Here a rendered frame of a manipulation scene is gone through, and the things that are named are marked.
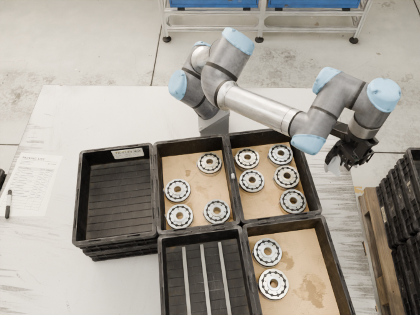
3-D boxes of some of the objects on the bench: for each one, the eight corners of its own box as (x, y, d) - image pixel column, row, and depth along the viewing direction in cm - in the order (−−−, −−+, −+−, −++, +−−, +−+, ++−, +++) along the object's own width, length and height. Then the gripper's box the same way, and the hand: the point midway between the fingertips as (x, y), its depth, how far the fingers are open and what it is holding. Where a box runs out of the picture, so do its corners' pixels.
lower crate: (96, 177, 161) (87, 164, 151) (160, 169, 163) (156, 155, 153) (91, 263, 141) (81, 255, 130) (165, 254, 142) (161, 244, 132)
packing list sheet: (17, 152, 170) (17, 152, 169) (64, 153, 169) (63, 153, 168) (-8, 215, 153) (-8, 215, 152) (44, 217, 152) (43, 217, 151)
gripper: (356, 150, 89) (330, 191, 106) (392, 135, 92) (361, 177, 109) (335, 127, 93) (314, 170, 111) (370, 113, 96) (344, 157, 114)
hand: (333, 164), depth 110 cm, fingers open, 5 cm apart
